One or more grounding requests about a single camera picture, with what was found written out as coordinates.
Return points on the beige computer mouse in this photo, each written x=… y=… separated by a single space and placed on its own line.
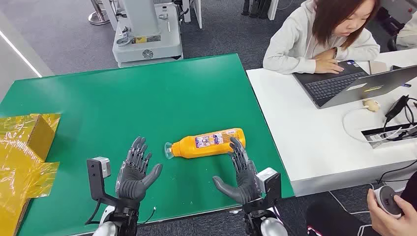
x=372 y=105

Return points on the black equipment legs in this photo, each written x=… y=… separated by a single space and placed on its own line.
x=255 y=8

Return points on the black power adapter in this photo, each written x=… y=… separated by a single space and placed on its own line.
x=396 y=109

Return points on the person's left hand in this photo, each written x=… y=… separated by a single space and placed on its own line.
x=328 y=54

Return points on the orange bottle with clear cap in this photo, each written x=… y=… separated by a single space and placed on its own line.
x=205 y=143

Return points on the person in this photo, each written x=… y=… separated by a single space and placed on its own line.
x=409 y=35
x=325 y=218
x=293 y=42

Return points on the dark grey laptop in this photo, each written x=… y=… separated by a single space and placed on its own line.
x=332 y=85

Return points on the metal stanchion base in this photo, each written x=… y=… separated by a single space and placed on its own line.
x=99 y=18

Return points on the white and black controller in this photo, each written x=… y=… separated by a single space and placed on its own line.
x=386 y=202

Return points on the beige flat pad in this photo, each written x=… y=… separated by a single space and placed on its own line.
x=378 y=67

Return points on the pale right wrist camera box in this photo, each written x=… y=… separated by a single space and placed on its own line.
x=272 y=185

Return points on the yellow film-wrapped cardboard box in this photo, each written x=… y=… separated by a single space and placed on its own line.
x=19 y=156

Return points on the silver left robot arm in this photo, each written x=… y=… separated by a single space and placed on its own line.
x=125 y=219

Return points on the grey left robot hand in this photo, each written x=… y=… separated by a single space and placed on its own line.
x=133 y=182

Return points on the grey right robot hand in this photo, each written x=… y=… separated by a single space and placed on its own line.
x=247 y=185

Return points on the person's right hand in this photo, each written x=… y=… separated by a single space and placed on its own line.
x=329 y=66

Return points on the white desk frame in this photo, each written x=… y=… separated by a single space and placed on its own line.
x=197 y=13

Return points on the person's hand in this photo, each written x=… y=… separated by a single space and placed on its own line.
x=400 y=226

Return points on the dark phone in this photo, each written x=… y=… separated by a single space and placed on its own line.
x=396 y=67

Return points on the white robot base machine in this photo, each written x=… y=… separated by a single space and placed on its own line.
x=146 y=42

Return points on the black office chair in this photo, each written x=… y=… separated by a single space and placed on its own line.
x=389 y=26

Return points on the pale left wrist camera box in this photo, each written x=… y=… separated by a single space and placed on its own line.
x=96 y=176

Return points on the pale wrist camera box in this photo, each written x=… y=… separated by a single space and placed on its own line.
x=272 y=185
x=96 y=176

